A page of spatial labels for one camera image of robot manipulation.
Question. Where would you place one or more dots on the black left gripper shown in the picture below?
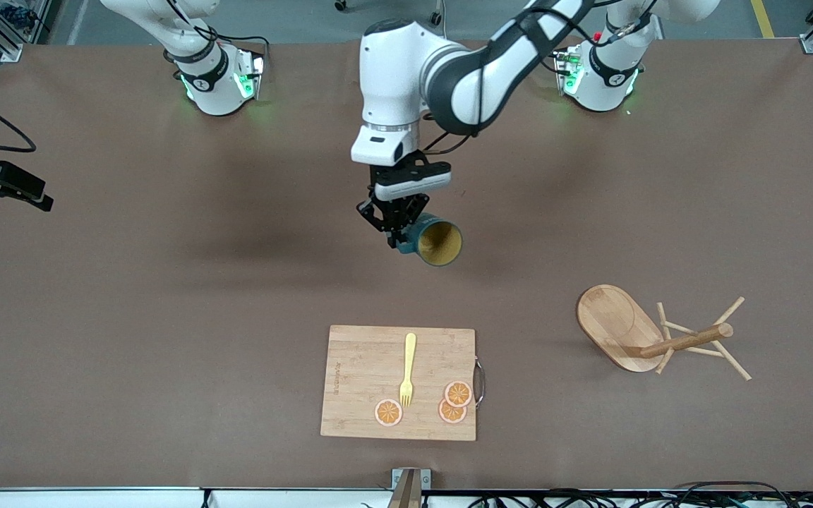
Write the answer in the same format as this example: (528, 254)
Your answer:
(394, 209)

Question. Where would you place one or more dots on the teal cup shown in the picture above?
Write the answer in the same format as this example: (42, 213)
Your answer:
(442, 243)

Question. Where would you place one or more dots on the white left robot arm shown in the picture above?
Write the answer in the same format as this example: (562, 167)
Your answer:
(392, 77)

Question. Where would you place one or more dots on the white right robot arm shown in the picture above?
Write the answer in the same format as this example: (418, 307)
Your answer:
(212, 85)

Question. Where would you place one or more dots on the wooden mug tree rack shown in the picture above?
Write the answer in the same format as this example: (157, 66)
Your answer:
(615, 324)

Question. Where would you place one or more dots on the yellow plastic fork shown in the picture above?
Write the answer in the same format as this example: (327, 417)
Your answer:
(410, 360)

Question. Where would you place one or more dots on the orange slice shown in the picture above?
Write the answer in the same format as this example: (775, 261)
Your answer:
(450, 415)
(388, 413)
(458, 393)

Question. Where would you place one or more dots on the metal table edge bracket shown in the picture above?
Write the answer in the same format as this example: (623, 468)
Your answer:
(410, 487)

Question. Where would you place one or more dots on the black camera on mount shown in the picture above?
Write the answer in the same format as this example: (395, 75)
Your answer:
(15, 185)

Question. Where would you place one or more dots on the white table edge rail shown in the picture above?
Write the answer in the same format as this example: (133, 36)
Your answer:
(61, 499)

